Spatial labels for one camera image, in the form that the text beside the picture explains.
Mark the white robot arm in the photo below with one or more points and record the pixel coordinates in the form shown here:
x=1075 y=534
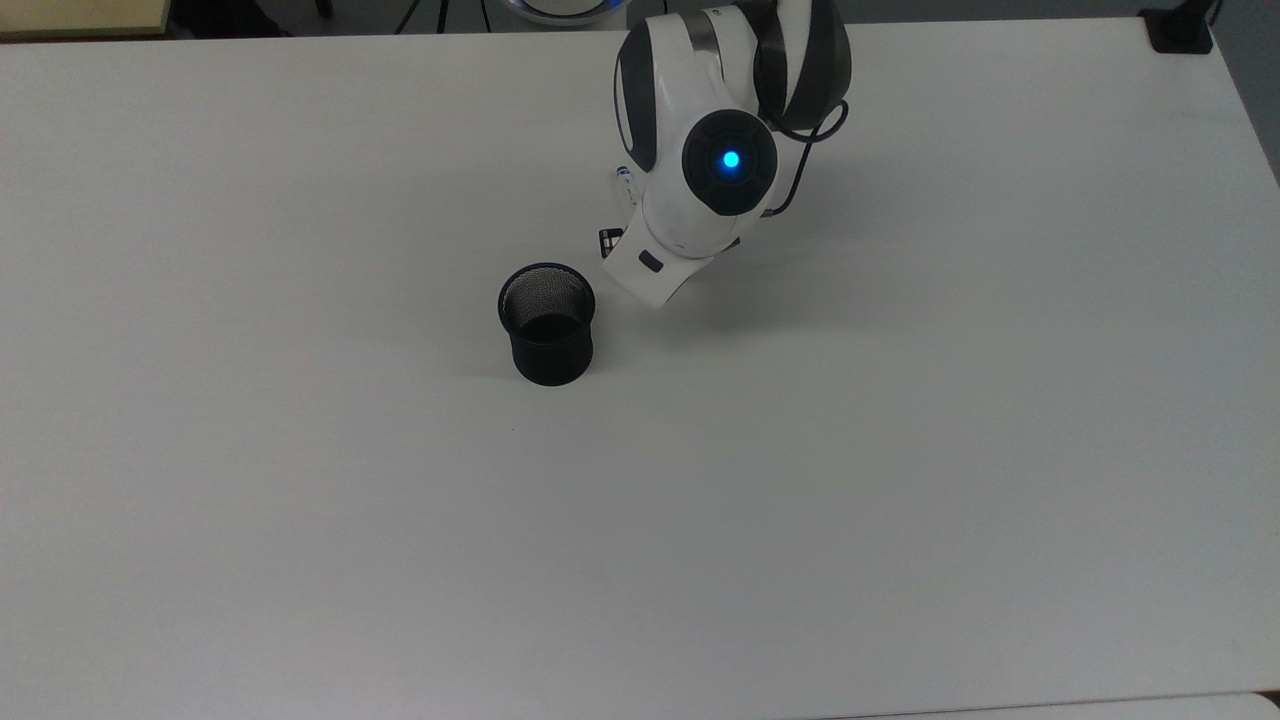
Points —
x=690 y=110

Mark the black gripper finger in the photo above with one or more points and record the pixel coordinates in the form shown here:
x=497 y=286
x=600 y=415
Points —
x=609 y=243

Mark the beige board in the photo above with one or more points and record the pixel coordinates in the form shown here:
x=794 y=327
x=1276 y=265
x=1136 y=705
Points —
x=80 y=15

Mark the blue and white marker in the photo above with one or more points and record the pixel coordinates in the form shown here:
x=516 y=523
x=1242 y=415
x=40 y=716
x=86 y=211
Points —
x=625 y=185

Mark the black table clamp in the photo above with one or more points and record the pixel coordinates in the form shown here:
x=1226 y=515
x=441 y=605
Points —
x=1180 y=30

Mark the black mesh pen cup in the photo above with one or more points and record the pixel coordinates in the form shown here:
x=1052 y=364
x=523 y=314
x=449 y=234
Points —
x=552 y=355

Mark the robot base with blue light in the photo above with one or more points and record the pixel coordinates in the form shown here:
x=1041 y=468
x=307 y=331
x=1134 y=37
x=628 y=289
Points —
x=560 y=10

